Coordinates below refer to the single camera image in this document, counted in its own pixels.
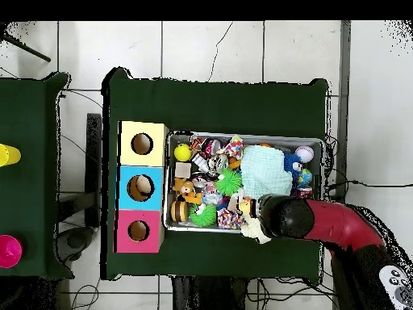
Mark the wooden toy hamburger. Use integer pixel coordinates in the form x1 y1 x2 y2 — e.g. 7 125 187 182
169 199 189 224

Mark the blue spiky toy with eyes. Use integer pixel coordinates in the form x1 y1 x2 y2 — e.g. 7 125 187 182
283 153 303 180

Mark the dark green table cloth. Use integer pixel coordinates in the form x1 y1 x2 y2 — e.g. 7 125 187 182
100 66 330 286

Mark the wooden box with three holes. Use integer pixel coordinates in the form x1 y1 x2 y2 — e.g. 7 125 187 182
114 120 170 254

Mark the pale mint muslin cloth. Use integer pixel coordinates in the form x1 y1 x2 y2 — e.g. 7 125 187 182
240 145 293 199

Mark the plain wooden cube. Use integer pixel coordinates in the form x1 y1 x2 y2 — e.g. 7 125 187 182
174 161 193 178

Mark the small globe ball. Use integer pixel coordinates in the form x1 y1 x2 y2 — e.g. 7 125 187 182
296 168 313 187

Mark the yellow smiley ball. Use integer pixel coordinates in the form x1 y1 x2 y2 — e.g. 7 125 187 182
173 144 194 162

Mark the pink plastic cup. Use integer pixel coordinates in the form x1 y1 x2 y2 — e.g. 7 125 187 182
0 234 23 269

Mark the cream muslin cloth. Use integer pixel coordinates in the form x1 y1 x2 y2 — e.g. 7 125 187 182
240 220 272 245

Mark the beige round toy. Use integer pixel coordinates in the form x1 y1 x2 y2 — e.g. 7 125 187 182
135 174 153 196

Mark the black power cable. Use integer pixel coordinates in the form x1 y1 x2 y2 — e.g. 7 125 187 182
325 178 413 201

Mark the yellow plush duck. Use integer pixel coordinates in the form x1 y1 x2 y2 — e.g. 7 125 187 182
239 198 256 216

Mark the black tripod leg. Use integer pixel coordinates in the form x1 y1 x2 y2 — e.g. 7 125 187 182
0 31 52 63

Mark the dark green side-table cloth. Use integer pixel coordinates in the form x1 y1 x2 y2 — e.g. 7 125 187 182
0 71 74 280

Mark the yellow plastic cup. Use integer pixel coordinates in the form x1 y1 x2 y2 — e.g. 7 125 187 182
0 143 22 167

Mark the shallow clear mesh bin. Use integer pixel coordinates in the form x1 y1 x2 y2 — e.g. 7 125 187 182
164 130 325 237

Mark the small white baseball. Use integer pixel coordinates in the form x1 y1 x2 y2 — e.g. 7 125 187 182
294 145 315 163

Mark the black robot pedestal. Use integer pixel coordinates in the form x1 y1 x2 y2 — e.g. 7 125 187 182
172 276 249 310

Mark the green spiky toy with eyes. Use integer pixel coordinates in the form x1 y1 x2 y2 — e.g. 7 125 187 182
189 203 218 228
215 167 243 196

